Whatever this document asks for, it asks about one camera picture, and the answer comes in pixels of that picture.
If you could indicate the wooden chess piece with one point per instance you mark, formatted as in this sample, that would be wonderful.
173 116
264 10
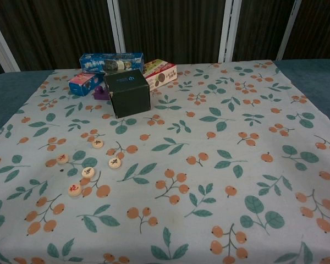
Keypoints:
115 163
88 172
62 158
74 190
98 143

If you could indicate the teal velvet table cover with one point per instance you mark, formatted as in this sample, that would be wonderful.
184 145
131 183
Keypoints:
5 93

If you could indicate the red white cookie box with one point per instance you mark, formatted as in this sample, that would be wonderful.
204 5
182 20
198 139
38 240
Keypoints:
162 75

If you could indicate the floral fruit print tablecloth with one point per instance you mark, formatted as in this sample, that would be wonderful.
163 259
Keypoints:
209 165

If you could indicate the wooden chess piece top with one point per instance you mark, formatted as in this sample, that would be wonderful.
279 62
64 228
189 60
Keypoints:
98 143

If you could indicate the black cube box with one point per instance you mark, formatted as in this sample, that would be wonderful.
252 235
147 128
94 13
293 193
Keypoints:
129 96

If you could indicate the purple small object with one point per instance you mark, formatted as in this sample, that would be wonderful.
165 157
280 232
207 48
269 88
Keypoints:
100 94

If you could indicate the small pink blue Oreo box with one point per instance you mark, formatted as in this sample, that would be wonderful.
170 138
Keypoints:
82 83

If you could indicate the long blue Oreo box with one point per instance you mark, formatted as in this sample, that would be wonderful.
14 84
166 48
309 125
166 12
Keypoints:
93 64

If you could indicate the white partition frame post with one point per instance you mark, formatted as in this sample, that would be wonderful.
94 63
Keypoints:
288 30
230 30
116 27
2 48

